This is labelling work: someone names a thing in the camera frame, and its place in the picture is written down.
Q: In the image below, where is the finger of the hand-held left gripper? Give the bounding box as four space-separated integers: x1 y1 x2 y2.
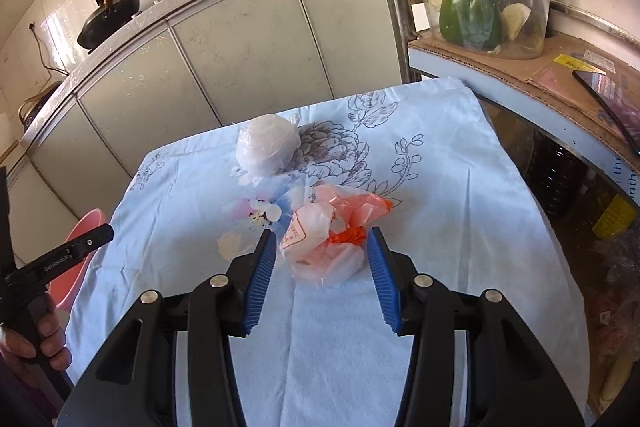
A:
62 223 115 259

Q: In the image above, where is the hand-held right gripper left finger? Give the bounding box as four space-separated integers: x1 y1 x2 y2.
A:
92 228 278 427

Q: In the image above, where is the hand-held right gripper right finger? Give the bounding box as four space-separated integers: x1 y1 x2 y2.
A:
366 226 548 427

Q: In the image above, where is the pink plastic basin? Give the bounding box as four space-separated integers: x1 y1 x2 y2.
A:
47 208 108 310

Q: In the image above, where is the orange white plastic bag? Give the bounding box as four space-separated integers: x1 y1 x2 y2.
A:
279 184 393 290

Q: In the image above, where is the person's left hand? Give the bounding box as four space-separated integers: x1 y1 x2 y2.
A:
0 296 73 373

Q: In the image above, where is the light blue floral cloth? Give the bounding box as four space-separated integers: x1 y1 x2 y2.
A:
65 77 591 427

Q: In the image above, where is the white crumpled plastic bag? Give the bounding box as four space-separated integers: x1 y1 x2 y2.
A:
235 113 303 188

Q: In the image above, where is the dark rice cooker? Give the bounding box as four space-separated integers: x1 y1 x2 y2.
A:
19 82 63 122

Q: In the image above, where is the dark bottle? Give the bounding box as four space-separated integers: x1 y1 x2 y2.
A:
527 139 588 218

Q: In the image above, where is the black wok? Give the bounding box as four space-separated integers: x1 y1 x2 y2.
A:
76 0 142 51

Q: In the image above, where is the yellow labelled container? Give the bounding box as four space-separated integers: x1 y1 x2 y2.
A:
592 194 639 239

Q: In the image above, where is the brown cardboard sheet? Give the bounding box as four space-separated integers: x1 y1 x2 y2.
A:
407 29 640 158

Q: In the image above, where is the grey kitchen cabinet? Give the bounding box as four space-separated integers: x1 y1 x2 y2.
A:
0 0 411 228

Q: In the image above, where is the green bell pepper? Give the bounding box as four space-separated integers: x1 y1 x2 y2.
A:
439 0 502 50

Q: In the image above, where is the black smartphone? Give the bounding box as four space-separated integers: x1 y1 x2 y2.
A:
572 69 640 156

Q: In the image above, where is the pale cabbage piece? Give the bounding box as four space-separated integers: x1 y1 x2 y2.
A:
501 2 532 42

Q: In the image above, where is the black power cable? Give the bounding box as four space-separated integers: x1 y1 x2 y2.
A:
29 22 66 80

